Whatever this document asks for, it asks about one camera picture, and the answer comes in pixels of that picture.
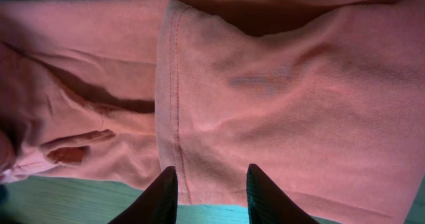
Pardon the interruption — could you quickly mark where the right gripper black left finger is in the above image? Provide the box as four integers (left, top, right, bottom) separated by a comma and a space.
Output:
108, 166, 178, 224

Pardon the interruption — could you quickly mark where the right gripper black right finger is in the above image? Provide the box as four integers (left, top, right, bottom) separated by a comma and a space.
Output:
246, 164, 319, 224

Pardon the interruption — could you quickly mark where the orange printed t-shirt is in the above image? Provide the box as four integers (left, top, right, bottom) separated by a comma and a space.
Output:
1, 0, 424, 223

